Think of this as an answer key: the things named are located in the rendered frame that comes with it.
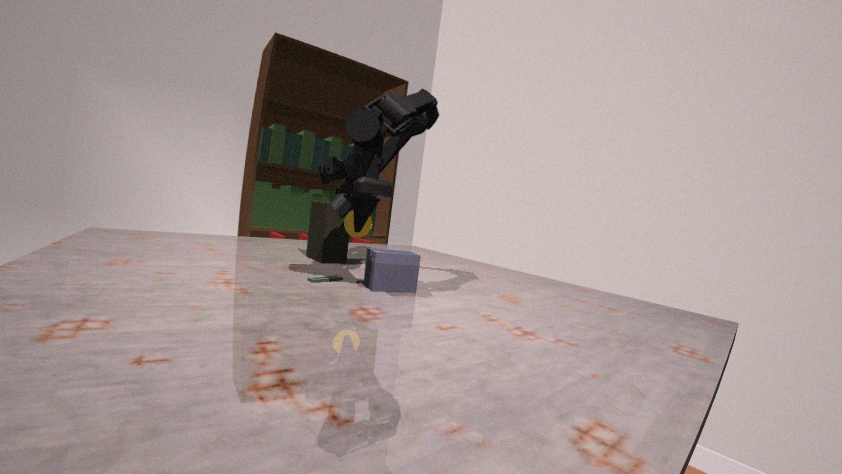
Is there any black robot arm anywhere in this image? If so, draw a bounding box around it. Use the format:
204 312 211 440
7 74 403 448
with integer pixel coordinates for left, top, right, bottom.
318 89 439 219

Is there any gold coin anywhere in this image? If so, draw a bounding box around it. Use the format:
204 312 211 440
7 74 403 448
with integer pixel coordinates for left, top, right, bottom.
344 209 372 238

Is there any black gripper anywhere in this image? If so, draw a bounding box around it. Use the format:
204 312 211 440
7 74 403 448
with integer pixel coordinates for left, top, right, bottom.
339 149 392 232

